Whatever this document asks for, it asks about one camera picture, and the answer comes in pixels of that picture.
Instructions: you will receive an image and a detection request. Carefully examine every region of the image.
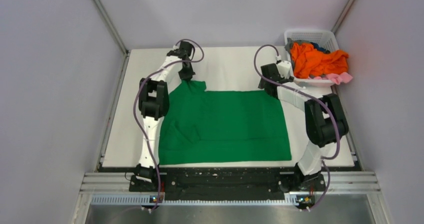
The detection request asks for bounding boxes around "green t-shirt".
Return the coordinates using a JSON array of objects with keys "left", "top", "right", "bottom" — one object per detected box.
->
[{"left": 158, "top": 81, "right": 292, "bottom": 165}]

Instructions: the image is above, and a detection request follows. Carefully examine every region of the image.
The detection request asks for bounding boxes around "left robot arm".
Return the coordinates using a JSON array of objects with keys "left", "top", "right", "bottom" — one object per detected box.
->
[{"left": 133, "top": 39, "right": 196, "bottom": 191}]

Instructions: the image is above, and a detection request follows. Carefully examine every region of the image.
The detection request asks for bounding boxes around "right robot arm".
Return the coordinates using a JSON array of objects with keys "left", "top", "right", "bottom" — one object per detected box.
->
[{"left": 257, "top": 63, "right": 349, "bottom": 190}]

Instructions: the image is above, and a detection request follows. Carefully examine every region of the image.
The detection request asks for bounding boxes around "grey garment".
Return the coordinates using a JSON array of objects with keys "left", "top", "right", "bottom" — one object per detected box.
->
[{"left": 284, "top": 38, "right": 302, "bottom": 53}]

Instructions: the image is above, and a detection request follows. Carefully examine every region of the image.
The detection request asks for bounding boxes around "orange t-shirt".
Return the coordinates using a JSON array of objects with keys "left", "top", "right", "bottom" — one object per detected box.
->
[{"left": 289, "top": 42, "right": 349, "bottom": 79}]

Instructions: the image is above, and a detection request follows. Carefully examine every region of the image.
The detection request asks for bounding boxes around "blue garment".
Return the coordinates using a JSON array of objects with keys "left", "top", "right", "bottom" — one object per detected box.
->
[{"left": 311, "top": 42, "right": 330, "bottom": 54}]

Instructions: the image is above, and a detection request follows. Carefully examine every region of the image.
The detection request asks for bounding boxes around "white plastic laundry basket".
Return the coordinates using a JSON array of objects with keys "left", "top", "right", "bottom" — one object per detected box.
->
[{"left": 284, "top": 28, "right": 339, "bottom": 88}]

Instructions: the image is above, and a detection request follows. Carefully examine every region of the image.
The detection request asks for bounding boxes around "pink garment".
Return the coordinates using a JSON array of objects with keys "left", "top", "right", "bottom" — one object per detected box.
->
[{"left": 313, "top": 72, "right": 353, "bottom": 85}]

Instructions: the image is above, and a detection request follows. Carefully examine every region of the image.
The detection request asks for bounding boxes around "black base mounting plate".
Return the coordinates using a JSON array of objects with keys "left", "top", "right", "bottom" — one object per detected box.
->
[{"left": 128, "top": 167, "right": 326, "bottom": 201}]

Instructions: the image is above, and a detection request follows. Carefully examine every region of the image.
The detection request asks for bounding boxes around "aluminium frame rail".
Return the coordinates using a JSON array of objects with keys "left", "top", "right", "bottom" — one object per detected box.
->
[{"left": 80, "top": 172, "right": 381, "bottom": 207}]

